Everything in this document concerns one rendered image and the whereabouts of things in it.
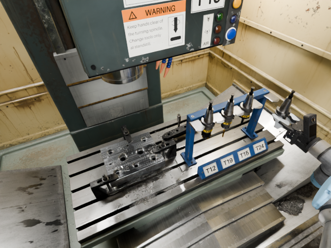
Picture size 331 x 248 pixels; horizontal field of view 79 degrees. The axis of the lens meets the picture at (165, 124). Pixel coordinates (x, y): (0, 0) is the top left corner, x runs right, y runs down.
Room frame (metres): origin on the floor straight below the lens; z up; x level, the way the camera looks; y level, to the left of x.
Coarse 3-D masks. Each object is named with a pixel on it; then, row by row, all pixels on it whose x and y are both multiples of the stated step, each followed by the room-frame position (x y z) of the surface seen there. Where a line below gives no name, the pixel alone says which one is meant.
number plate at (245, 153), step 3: (243, 150) 0.68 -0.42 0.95; (246, 150) 0.69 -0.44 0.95; (237, 153) 0.67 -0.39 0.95; (240, 153) 0.67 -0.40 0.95; (243, 153) 0.67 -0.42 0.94; (246, 153) 0.67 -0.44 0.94; (249, 153) 0.68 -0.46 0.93; (240, 156) 0.66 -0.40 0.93; (243, 156) 0.66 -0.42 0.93; (246, 156) 0.66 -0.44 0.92; (240, 159) 0.64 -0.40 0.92
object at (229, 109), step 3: (228, 102) 0.69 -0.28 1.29; (231, 102) 0.69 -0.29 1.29; (228, 105) 0.69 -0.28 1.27; (231, 105) 0.68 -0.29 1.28; (225, 108) 0.70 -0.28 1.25; (228, 108) 0.68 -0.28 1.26; (231, 108) 0.68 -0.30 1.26; (225, 111) 0.69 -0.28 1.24; (228, 111) 0.68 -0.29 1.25; (231, 111) 0.68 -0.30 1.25; (225, 114) 0.68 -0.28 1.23; (228, 114) 0.68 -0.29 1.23; (231, 114) 0.68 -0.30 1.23
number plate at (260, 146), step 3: (255, 144) 0.72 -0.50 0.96; (258, 144) 0.72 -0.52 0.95; (261, 144) 0.72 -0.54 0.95; (264, 144) 0.73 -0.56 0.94; (255, 147) 0.71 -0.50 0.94; (258, 147) 0.71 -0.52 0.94; (261, 147) 0.71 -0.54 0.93; (264, 147) 0.72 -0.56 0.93; (255, 150) 0.69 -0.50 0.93; (258, 150) 0.70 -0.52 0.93; (261, 150) 0.70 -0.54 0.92; (255, 153) 0.68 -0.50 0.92
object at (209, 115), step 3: (207, 108) 0.66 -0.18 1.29; (207, 111) 0.65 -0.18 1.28; (210, 111) 0.64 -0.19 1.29; (207, 114) 0.64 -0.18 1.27; (210, 114) 0.64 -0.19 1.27; (204, 117) 0.65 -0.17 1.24; (207, 117) 0.64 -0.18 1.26; (210, 117) 0.64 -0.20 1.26; (204, 120) 0.65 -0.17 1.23; (207, 120) 0.64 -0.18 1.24; (210, 120) 0.64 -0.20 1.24; (213, 120) 0.65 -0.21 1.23; (207, 123) 0.63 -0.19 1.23
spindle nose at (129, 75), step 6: (138, 66) 0.63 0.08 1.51; (114, 72) 0.59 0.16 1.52; (120, 72) 0.59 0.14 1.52; (126, 72) 0.60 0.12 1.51; (132, 72) 0.61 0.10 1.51; (138, 72) 0.63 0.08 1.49; (102, 78) 0.62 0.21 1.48; (108, 78) 0.60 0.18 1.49; (114, 78) 0.59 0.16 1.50; (120, 78) 0.59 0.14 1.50; (126, 78) 0.60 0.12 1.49; (132, 78) 0.61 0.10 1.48; (120, 84) 0.60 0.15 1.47
